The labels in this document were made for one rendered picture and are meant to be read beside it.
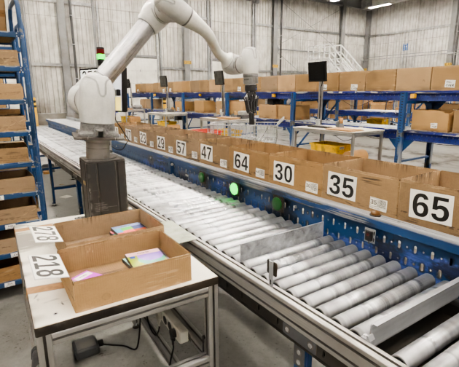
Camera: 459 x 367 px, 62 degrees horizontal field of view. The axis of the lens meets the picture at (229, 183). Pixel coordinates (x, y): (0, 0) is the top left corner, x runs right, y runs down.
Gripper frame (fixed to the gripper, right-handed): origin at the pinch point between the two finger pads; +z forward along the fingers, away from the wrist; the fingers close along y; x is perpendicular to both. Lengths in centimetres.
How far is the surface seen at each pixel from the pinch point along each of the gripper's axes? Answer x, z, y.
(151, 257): 38, 41, 110
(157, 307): 52, 51, 119
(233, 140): -42, 19, -31
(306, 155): 31.4, 21.9, -10.7
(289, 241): 63, 46, 57
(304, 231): 65, 44, 48
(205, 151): -42.8, 23.2, -1.0
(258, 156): 14.8, 20.2, 14.1
